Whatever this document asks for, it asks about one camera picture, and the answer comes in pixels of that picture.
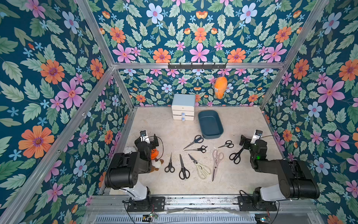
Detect small black scissors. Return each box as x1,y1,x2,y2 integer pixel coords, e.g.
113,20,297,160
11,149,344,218
165,154,175,173
185,146,207,153
219,140,234,148

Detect large black scissors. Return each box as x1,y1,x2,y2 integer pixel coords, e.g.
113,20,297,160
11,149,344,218
229,147,244,164

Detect pink kitchen scissors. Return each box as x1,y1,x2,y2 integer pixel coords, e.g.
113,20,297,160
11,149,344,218
212,149,224,182

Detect cream kitchen scissors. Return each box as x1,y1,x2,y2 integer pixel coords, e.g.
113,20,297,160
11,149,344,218
189,155,211,180

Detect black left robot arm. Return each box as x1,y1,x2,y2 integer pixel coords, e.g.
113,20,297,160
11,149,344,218
104,135,159,201

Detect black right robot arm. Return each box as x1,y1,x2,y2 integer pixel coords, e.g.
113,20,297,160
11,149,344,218
239,135,320,205

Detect teal plastic storage box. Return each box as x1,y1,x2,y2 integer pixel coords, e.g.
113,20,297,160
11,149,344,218
198,110,224,140

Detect black scissors centre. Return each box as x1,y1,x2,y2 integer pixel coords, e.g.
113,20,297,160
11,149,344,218
179,155,190,180

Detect orange tiger plush toy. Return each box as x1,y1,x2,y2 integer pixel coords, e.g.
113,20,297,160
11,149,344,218
151,148,159,160

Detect brown white plush toy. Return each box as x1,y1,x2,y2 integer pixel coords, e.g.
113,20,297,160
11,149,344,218
150,159,164,173

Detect cream mini drawer cabinet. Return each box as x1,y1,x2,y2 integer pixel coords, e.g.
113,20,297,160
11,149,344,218
171,94,195,121

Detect orange plush toy hanging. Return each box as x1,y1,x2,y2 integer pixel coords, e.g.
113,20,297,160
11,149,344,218
214,77,227,99

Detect white ventilation grille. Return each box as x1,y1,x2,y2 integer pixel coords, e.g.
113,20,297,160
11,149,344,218
94,213,256,224

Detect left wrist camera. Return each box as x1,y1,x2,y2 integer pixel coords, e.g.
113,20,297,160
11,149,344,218
140,130,150,144

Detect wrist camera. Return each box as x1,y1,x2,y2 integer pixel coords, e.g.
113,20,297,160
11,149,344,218
140,130,150,144
250,130,263,144

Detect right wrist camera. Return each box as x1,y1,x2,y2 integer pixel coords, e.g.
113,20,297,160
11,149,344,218
250,130,263,144

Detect blue handled scissors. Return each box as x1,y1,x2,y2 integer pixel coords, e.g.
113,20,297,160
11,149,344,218
184,135,204,149

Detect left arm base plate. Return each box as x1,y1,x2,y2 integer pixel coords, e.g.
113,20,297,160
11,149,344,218
127,197,166,212

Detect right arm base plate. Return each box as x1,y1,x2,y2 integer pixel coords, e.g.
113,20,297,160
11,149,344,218
237,196,278,211

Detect black wall hook rail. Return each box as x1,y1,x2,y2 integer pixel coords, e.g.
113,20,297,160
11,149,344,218
167,63,227,70

